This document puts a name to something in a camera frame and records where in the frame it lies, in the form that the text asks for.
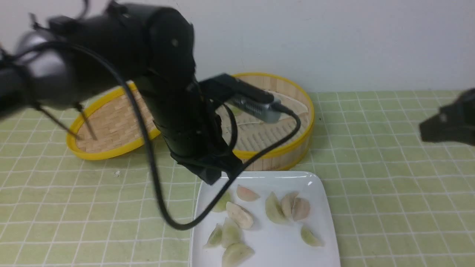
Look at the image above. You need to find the green checkered tablecloth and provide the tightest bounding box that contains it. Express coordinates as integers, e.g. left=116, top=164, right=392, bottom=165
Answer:
left=0, top=91, right=474, bottom=267

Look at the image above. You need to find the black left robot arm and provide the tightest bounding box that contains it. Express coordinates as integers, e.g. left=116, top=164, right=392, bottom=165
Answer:
left=1, top=1, right=245, bottom=184

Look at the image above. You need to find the yellow rimmed bamboo steamer lid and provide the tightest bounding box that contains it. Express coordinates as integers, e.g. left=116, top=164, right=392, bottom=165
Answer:
left=66, top=87, right=144, bottom=161

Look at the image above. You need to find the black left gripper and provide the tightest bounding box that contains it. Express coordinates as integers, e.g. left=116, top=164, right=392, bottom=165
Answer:
left=134, top=74, right=242, bottom=185

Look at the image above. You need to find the green dumpling plate bottom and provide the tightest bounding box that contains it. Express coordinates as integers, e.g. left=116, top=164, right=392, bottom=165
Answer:
left=221, top=242, right=255, bottom=267

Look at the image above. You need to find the green dumpling plate lower left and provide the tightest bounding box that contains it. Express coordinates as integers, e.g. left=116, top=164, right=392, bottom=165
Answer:
left=203, top=224, right=223, bottom=248

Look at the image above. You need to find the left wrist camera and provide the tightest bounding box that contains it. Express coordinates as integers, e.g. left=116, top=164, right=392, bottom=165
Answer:
left=198, top=73, right=281, bottom=123

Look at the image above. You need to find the pink dumpling plate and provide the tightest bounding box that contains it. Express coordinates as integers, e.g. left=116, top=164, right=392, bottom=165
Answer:
left=236, top=185, right=260, bottom=202
left=292, top=197, right=311, bottom=221

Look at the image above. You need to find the green dumpling plate lower right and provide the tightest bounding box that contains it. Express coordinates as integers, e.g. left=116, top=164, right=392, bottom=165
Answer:
left=300, top=225, right=323, bottom=247

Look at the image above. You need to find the beige dumpling plate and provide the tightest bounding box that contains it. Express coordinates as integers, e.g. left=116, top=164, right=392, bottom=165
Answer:
left=226, top=202, right=254, bottom=230
left=281, top=191, right=299, bottom=219

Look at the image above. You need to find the pink dumpling plate top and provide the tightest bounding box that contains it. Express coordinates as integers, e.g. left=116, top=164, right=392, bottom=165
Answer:
left=236, top=185, right=260, bottom=202

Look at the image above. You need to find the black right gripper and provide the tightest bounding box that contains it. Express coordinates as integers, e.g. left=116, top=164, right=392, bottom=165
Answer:
left=419, top=88, right=475, bottom=146

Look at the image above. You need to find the black camera cable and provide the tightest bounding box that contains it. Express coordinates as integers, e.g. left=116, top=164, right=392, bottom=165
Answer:
left=7, top=39, right=302, bottom=231

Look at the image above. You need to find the green dumpling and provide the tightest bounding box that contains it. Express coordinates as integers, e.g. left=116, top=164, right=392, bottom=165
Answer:
left=221, top=217, right=242, bottom=248

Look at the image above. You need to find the pink dumpling plate right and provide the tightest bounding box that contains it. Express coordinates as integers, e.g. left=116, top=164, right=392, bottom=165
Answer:
left=292, top=197, right=311, bottom=221

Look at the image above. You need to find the green dumpling plate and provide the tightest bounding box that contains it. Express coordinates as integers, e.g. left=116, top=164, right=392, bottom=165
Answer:
left=265, top=191, right=290, bottom=225
left=212, top=190, right=233, bottom=212
left=300, top=225, right=323, bottom=247
left=203, top=224, right=223, bottom=248
left=221, top=242, right=255, bottom=267

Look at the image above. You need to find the yellow rimmed bamboo steamer basket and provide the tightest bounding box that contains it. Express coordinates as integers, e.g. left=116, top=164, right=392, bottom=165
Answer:
left=233, top=72, right=315, bottom=171

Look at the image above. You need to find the white square plate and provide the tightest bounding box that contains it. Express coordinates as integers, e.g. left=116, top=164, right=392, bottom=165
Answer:
left=189, top=171, right=341, bottom=267

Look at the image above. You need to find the green dumpling plate upper left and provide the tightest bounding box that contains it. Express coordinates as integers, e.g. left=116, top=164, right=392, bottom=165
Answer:
left=212, top=190, right=233, bottom=212

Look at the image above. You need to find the green dumpling plate centre right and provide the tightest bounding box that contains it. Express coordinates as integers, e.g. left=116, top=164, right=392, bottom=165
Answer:
left=265, top=191, right=290, bottom=225

